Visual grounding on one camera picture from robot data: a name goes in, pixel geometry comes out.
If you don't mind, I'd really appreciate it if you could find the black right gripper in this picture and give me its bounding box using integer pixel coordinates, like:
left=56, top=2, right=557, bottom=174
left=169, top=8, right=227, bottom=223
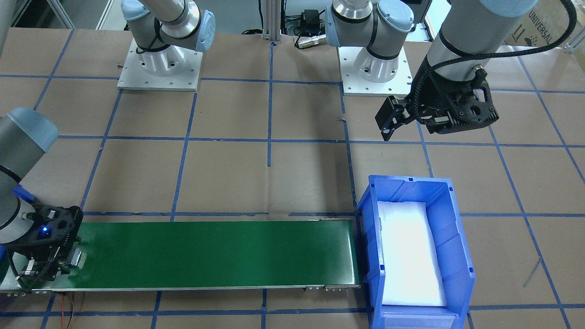
left=5, top=205, right=87, bottom=281

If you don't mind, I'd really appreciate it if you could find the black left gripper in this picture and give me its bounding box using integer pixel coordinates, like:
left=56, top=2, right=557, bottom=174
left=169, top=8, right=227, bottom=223
left=375, top=62, right=500, bottom=141

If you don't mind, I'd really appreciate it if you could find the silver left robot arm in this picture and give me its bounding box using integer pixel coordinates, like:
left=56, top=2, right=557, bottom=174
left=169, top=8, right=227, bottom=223
left=324, top=0, right=578, bottom=141

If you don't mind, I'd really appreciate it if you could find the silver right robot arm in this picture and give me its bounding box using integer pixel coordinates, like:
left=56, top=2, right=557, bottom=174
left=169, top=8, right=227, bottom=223
left=1, top=0, right=217, bottom=289

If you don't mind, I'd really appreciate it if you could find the blue destination bin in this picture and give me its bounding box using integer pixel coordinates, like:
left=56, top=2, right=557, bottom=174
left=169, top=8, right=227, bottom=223
left=12, top=185, right=36, bottom=203

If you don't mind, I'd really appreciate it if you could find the white foam pad source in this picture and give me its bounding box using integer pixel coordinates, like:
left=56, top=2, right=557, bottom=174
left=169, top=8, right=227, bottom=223
left=378, top=201, right=447, bottom=307

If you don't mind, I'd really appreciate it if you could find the blue source bin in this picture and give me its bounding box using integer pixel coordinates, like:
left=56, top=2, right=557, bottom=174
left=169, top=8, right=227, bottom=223
left=358, top=175, right=476, bottom=329

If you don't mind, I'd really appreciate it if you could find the green conveyor belt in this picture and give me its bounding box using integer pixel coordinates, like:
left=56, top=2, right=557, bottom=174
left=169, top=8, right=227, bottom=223
left=0, top=218, right=362, bottom=293

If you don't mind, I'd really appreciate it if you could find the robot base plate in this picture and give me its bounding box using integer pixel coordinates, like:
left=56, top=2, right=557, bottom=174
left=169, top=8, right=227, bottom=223
left=338, top=47, right=412, bottom=97
left=117, top=40, right=204, bottom=92

